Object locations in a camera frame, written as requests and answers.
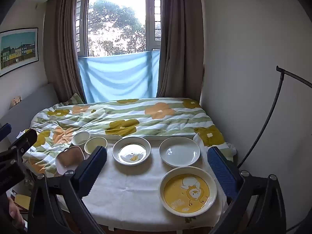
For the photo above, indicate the person's left hand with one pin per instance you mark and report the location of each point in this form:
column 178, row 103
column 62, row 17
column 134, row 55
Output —
column 17, row 212

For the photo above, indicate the small patterned box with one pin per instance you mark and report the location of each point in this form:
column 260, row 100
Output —
column 16, row 101

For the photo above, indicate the window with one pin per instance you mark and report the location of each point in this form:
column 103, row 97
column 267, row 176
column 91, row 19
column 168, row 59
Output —
column 114, row 22

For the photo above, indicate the green striped floral blanket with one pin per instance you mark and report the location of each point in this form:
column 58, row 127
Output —
column 126, row 117

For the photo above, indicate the light blue cloth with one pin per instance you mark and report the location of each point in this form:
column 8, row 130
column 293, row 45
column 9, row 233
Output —
column 117, row 78

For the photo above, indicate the framed wall poster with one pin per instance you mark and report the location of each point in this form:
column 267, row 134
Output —
column 18, row 48

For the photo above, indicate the grey headboard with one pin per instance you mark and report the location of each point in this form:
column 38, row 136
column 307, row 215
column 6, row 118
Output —
column 29, row 104

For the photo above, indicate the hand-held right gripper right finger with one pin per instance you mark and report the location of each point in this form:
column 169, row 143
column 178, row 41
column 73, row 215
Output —
column 221, row 173

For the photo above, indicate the pink heart-shaped plate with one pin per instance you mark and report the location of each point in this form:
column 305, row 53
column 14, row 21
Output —
column 69, row 159

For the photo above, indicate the cream bowl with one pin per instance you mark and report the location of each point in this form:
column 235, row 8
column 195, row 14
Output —
column 95, row 144

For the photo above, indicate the brown curtain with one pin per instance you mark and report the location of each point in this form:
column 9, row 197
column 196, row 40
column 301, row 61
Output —
column 181, row 41
column 63, row 48

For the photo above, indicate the grey-rimmed duck plate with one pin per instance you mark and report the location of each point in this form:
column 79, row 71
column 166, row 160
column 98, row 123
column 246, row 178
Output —
column 131, row 150

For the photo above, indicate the black lamp stand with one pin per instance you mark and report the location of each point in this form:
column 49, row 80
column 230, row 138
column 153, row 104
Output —
column 281, row 78

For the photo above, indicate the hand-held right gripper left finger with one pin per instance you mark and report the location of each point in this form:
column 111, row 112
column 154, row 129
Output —
column 93, row 168

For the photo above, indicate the yellow cushion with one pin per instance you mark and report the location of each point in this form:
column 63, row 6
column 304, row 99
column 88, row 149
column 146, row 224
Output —
column 22, row 201

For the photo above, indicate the plain white plate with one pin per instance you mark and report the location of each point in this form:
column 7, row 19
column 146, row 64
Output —
column 179, row 151

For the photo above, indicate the green striped pillow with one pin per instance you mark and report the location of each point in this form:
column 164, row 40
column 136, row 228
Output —
column 76, row 99

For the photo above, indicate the white floral tablecloth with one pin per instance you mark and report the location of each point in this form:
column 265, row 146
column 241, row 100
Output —
column 131, row 190

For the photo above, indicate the white bowl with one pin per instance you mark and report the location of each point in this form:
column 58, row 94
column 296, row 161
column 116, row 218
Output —
column 80, row 138

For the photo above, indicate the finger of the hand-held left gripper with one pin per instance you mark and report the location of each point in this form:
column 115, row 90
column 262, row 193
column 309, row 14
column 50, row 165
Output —
column 24, row 139
column 4, row 131

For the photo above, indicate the yellow duck plate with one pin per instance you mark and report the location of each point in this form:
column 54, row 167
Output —
column 187, row 192

